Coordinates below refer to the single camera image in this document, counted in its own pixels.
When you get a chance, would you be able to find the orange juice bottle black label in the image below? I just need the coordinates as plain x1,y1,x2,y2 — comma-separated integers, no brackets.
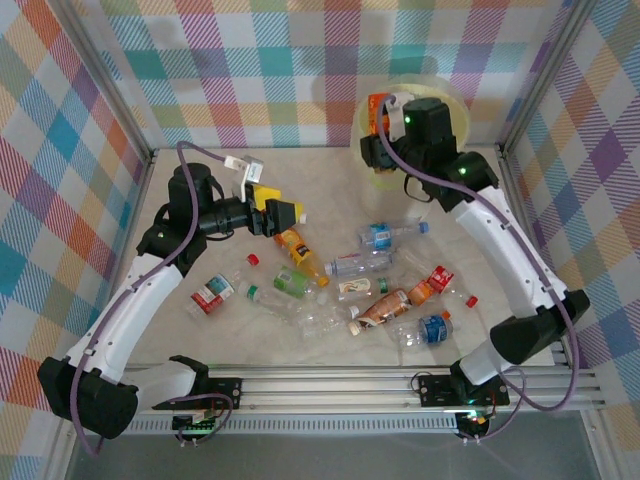
273,227,332,289

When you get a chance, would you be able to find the orange label plastic bottle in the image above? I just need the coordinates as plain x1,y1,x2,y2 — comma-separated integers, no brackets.
366,92,397,137

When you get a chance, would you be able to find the green label plastic bottle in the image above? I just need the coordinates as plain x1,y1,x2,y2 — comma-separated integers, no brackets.
272,266,317,301

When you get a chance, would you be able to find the light blue label water bottle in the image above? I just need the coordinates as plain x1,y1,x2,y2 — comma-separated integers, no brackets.
355,219,432,251

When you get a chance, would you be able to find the clear bottle green neck ring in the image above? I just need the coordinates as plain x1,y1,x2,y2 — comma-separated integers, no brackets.
235,280,301,321

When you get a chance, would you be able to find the clear bottle pale pink label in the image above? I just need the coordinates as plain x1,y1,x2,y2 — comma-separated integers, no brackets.
323,249,396,279

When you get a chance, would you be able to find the red white label bottle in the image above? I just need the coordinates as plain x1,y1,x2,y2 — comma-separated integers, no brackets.
188,273,237,317

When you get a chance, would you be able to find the white label bottle green cap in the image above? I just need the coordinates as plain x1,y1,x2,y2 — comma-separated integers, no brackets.
335,276,391,304

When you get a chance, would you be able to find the crushed clear bottle white cap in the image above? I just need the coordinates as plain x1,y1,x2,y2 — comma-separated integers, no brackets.
294,302,361,344

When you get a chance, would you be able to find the brown label beige bottle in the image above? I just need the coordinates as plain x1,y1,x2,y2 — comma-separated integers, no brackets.
348,288,414,337

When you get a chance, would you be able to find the red label cola bottle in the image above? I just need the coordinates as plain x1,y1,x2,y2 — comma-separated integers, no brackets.
397,247,480,308

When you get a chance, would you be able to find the orange label clear soda bottle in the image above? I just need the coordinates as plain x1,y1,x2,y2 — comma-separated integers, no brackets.
407,280,437,307

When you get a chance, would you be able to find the dark blue label clear bottle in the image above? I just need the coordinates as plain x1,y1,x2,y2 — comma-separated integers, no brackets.
392,312,456,354

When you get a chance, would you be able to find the cream plastic bin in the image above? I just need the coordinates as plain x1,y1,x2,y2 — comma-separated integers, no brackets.
351,73,472,194

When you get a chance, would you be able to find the colourful plaid cloth backdrop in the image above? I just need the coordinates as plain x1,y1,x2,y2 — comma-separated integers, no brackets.
504,0,640,480
64,0,591,151
0,0,151,480

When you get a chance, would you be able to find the white left camera bracket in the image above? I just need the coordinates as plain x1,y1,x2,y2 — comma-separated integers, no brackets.
224,155,254,204

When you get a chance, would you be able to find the white camera bracket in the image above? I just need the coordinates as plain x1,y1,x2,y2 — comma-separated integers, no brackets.
224,155,254,204
388,92,413,143

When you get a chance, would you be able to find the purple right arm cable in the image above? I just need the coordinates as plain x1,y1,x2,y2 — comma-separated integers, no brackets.
379,94,584,444

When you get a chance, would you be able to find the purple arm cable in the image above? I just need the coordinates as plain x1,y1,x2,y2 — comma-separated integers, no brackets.
71,141,236,459
379,94,584,444

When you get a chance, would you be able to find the white right camera bracket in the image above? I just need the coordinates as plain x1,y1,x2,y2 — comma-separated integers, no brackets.
388,92,413,143

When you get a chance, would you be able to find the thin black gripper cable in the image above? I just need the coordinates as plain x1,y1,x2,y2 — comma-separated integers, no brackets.
402,173,437,204

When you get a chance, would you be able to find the aluminium frame post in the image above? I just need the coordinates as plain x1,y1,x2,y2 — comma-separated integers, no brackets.
494,0,604,161
52,0,156,169

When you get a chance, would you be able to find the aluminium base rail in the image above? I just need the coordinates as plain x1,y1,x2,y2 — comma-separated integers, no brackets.
119,363,609,419

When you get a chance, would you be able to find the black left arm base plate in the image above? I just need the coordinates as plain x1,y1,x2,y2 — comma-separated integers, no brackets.
202,377,244,411

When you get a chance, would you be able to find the grey slotted cable duct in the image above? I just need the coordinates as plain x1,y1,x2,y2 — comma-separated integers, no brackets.
130,417,460,435

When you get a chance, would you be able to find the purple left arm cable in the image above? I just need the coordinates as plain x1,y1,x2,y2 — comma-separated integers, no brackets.
71,141,236,459

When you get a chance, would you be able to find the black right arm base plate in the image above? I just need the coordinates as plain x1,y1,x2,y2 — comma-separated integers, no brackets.
417,372,511,407

